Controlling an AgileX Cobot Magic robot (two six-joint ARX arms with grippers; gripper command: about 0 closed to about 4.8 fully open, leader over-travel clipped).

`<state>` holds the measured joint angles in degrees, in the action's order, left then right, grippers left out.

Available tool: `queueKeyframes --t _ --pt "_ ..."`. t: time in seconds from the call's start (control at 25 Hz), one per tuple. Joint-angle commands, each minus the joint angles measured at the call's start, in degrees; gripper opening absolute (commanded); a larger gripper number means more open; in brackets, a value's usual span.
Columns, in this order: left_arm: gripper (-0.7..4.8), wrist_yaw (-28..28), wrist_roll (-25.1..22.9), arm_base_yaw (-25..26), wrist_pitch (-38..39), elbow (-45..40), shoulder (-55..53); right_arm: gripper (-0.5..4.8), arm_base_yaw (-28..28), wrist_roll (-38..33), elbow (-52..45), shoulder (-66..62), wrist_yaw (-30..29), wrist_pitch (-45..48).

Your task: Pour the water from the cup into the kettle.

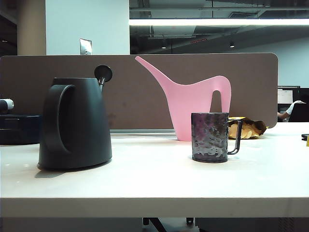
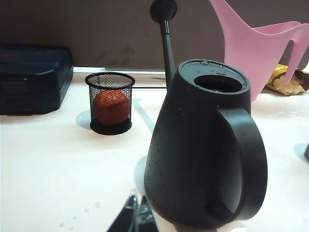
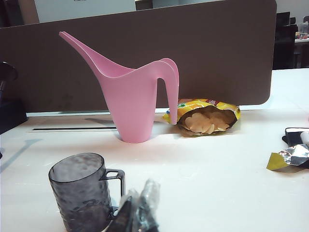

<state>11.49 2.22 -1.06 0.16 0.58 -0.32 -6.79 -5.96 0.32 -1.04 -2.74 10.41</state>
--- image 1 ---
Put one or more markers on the black table caster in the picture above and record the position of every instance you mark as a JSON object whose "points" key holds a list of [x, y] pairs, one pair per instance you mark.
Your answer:
{"points": [[190, 220]]}

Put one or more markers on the silver desk rail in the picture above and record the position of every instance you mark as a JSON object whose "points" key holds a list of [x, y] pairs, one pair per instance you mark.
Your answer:
{"points": [[144, 133]]}

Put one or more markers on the black office chair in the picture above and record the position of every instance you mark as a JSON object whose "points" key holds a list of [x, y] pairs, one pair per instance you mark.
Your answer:
{"points": [[300, 113]]}

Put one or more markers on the background computer monitor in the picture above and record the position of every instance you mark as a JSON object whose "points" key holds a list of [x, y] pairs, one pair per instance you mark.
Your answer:
{"points": [[285, 95]]}

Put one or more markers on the silver wall plate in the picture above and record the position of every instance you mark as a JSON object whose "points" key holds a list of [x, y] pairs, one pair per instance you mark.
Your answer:
{"points": [[85, 46]]}

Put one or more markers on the pink plastic watering can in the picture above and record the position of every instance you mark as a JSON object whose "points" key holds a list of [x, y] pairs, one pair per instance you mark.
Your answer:
{"points": [[188, 104]]}

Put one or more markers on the white and black cylinder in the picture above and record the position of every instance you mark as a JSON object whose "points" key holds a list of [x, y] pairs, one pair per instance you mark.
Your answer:
{"points": [[7, 104]]}

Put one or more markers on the black watering can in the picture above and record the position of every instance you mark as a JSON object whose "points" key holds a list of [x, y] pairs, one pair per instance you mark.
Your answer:
{"points": [[82, 125]]}

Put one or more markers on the brown desk divider panel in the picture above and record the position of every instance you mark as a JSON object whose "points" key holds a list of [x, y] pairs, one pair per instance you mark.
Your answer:
{"points": [[135, 101]]}

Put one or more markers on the person in white shirt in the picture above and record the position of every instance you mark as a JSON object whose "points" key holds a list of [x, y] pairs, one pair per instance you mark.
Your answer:
{"points": [[290, 108]]}

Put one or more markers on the yellow open chip bag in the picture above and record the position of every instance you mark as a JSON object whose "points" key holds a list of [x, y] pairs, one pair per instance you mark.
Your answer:
{"points": [[251, 130]]}

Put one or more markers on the small black flat object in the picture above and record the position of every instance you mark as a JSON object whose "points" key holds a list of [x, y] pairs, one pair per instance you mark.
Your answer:
{"points": [[305, 137]]}

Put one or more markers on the hammered metal mug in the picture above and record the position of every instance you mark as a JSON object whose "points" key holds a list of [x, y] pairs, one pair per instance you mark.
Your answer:
{"points": [[208, 137]]}

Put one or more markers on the long ceiling light strip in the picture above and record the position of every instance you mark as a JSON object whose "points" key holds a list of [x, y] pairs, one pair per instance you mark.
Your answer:
{"points": [[217, 22]]}

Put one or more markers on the black table frame leg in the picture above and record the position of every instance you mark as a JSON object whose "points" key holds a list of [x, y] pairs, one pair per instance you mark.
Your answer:
{"points": [[154, 224]]}

